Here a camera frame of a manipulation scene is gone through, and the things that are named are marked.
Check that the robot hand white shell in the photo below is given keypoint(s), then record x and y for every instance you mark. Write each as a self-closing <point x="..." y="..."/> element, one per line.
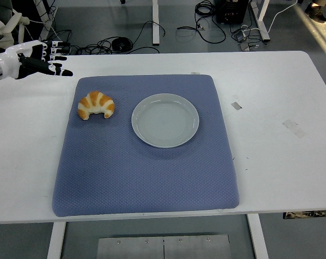
<point x="14" y="59"/>

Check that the large clear tape piece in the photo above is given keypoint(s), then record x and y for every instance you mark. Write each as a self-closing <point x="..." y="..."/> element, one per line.
<point x="293" y="128"/>

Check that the white background desk leg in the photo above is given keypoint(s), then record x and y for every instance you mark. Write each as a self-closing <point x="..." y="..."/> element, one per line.
<point x="155" y="21"/>
<point x="263" y="21"/>

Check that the white padded tube frame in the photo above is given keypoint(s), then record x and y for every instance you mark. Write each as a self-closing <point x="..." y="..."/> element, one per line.
<point x="14" y="20"/>

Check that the black equipment box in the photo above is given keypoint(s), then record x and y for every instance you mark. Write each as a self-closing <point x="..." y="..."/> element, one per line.
<point x="231" y="10"/>

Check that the blue quilted mat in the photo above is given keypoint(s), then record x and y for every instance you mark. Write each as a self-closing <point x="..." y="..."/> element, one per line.
<point x="138" y="183"/>

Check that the small grey tape piece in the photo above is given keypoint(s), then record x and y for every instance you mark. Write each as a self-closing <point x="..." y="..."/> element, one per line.
<point x="236" y="105"/>

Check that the grey power adapter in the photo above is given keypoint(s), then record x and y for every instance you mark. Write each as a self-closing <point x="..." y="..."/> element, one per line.
<point x="242" y="36"/>

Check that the round grey plate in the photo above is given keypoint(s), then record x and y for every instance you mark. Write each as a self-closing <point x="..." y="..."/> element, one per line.
<point x="165" y="126"/>

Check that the grey metal plate with screws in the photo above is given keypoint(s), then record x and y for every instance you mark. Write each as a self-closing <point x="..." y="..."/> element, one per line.
<point x="162" y="246"/>

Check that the white table leg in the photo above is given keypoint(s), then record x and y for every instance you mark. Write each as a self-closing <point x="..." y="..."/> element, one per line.
<point x="56" y="240"/>
<point x="258" y="237"/>

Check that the golden croissant bread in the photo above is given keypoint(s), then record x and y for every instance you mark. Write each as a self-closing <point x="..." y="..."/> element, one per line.
<point x="98" y="101"/>

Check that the camouflage patterned bracket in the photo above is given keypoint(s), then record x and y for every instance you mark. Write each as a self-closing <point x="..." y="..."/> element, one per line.
<point x="308" y="214"/>

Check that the person's foot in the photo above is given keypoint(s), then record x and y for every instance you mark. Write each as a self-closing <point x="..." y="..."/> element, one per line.
<point x="316" y="12"/>

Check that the round black floor device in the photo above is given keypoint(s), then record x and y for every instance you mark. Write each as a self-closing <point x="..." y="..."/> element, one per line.
<point x="121" y="44"/>

